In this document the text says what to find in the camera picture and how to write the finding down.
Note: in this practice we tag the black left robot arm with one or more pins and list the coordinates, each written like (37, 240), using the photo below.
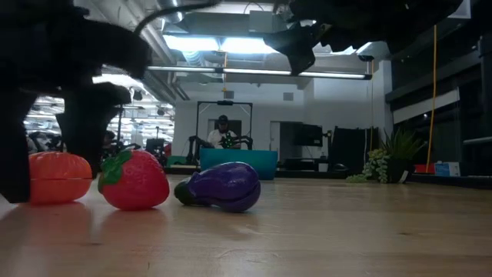
(23, 5)

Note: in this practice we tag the black metal rig frame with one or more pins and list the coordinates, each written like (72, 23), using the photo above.
(224, 102)
(120, 127)

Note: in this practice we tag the white ceiling box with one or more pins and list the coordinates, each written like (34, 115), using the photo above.
(260, 23)

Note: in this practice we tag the silver ceiling duct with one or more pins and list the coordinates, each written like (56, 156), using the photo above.
(173, 18)

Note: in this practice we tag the long ceiling light bar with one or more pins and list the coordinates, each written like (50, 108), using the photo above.
(250, 71)

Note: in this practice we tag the orange plastic toy orange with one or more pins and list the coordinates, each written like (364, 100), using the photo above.
(61, 181)

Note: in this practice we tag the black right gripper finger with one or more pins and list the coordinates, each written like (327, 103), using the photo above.
(301, 46)

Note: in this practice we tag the green background bin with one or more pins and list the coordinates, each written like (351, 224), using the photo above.
(177, 161)

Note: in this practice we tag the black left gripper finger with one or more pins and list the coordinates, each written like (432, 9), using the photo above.
(15, 154)
(86, 123)

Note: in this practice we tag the purple toy eggplant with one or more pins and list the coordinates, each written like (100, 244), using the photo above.
(227, 184)

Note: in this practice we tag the person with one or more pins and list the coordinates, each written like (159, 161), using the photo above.
(223, 136)

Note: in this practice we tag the teal plastic container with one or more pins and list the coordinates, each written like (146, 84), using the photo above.
(261, 161)

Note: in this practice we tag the black ceiling security camera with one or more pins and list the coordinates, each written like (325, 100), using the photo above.
(365, 58)

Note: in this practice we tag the blue cardboard box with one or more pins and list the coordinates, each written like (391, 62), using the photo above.
(446, 168)

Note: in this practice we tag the black round background object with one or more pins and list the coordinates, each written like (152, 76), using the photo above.
(340, 168)

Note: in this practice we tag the large red toy strawberry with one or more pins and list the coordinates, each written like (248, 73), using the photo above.
(138, 184)

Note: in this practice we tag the green potted artificial plant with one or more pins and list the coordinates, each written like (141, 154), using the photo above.
(401, 154)

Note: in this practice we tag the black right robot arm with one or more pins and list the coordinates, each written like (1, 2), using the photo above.
(423, 23)

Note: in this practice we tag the black background robot arm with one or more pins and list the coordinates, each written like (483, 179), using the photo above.
(194, 148)
(246, 141)

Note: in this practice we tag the red box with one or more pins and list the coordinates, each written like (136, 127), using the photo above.
(424, 168)

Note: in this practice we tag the black wall television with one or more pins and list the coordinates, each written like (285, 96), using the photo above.
(307, 134)

